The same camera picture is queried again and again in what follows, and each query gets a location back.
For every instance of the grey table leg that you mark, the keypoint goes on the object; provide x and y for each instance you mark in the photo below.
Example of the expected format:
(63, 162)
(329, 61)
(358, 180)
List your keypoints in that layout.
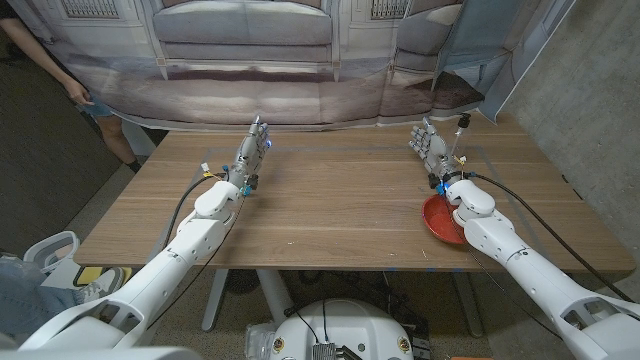
(468, 305)

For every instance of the grey and white sneaker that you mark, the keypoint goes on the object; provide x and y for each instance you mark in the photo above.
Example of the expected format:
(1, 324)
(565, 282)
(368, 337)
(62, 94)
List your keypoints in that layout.
(102, 284)

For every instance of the black box under table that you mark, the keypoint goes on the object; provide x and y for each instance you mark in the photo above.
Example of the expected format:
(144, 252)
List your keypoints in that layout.
(419, 342)

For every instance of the seated person's blue jeans leg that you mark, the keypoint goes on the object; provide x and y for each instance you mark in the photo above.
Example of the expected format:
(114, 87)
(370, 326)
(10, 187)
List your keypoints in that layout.
(30, 300)

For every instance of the standing person in blue shorts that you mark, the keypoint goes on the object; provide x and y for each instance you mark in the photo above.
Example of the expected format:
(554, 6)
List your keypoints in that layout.
(112, 135)

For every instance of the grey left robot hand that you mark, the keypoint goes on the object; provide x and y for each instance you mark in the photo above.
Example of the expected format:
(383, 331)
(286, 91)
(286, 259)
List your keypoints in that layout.
(249, 155)

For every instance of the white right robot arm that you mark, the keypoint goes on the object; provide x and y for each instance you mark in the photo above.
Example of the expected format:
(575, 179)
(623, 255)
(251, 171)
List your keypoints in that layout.
(525, 265)

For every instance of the yellow floor object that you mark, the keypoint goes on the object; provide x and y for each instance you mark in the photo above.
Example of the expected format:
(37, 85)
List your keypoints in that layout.
(90, 274)

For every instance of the printed living room backdrop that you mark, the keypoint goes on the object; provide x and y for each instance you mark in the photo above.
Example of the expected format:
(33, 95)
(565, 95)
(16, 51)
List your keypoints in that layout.
(250, 90)

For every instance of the red bowl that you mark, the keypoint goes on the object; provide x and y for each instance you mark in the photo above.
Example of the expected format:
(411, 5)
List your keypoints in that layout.
(437, 220)

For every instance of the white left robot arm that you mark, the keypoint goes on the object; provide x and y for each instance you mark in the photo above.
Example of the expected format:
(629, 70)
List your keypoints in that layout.
(170, 255)

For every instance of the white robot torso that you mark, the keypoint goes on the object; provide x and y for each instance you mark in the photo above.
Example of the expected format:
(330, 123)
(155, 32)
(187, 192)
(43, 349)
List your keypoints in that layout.
(345, 325)

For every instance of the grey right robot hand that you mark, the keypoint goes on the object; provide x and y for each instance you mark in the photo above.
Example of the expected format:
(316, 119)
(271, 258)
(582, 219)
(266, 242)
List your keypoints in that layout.
(436, 152)

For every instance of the clear plastic bag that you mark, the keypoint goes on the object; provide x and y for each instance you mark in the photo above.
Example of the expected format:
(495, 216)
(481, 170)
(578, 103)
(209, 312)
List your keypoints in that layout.
(257, 342)

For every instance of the white table leg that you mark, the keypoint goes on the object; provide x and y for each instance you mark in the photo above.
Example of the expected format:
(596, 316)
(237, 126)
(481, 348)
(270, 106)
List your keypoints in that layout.
(215, 300)
(275, 295)

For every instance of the black round floor device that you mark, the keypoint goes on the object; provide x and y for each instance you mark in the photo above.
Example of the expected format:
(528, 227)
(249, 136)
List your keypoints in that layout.
(241, 281)

